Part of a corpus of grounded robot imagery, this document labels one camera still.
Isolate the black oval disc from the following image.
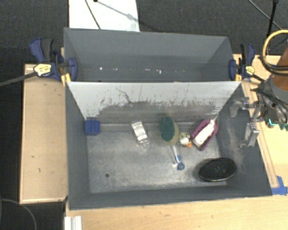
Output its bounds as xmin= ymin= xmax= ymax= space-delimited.
xmin=197 ymin=157 xmax=238 ymax=183

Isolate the green and yellow sponge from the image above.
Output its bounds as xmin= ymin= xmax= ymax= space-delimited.
xmin=158 ymin=116 xmax=180 ymax=146

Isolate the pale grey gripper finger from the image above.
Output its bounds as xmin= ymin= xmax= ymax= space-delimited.
xmin=229 ymin=99 xmax=250 ymax=118
xmin=239 ymin=123 xmax=261 ymax=149

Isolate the pale wood board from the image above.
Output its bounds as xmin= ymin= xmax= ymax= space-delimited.
xmin=19 ymin=63 xmax=69 ymax=205

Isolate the purple and white brush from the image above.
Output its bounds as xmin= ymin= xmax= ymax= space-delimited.
xmin=190 ymin=118 xmax=219 ymax=151

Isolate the clear plastic bottle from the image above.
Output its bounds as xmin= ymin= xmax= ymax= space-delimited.
xmin=131 ymin=120 xmax=150 ymax=150

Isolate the clear and blue toothbrush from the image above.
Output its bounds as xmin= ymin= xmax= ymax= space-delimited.
xmin=168 ymin=143 xmax=186 ymax=171

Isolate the small spotted toy duck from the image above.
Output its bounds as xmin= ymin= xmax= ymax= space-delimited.
xmin=178 ymin=131 xmax=192 ymax=149

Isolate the grey metal bin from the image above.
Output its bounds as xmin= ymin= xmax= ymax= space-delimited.
xmin=63 ymin=27 xmax=273 ymax=211

